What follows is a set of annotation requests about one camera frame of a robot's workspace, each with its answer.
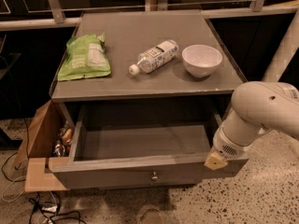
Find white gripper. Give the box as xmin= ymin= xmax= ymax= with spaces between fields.
xmin=204 ymin=126 xmax=250 ymax=171

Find grey top drawer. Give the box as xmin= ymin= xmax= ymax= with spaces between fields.
xmin=50 ymin=104 xmax=248 ymax=189

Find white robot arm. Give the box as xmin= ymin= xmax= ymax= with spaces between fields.
xmin=205 ymin=11 xmax=299 ymax=170

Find grey drawer cabinet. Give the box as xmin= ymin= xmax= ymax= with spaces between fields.
xmin=50 ymin=10 xmax=249 ymax=191

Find white bowl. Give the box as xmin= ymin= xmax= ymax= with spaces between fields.
xmin=182 ymin=45 xmax=223 ymax=77

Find clear plastic water bottle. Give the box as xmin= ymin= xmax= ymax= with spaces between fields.
xmin=129 ymin=39 xmax=178 ymax=76

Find snack packets in box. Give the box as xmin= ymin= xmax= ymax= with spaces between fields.
xmin=52 ymin=122 xmax=73 ymax=157

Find green snack bag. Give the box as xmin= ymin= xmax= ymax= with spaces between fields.
xmin=57 ymin=33 xmax=111 ymax=81

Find white power adapter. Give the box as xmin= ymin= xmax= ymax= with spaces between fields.
xmin=41 ymin=204 xmax=59 ymax=214

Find metal railing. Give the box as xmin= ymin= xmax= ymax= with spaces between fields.
xmin=0 ymin=0 xmax=298 ymax=32

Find brown cardboard box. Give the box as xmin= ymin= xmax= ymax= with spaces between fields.
xmin=14 ymin=101 xmax=67 ymax=192

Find black floor cables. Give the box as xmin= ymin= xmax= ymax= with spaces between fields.
xmin=0 ymin=54 xmax=88 ymax=224

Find white floor cable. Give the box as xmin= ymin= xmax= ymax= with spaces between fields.
xmin=1 ymin=175 xmax=28 ymax=203

